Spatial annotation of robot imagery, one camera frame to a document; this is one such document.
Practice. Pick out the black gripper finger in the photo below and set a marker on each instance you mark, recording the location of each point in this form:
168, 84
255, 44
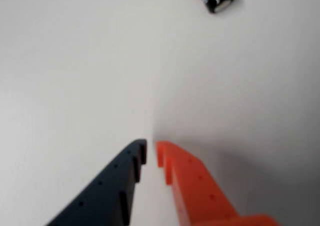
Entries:
105, 193

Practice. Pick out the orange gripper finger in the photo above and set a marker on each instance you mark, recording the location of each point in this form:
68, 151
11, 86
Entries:
197, 193

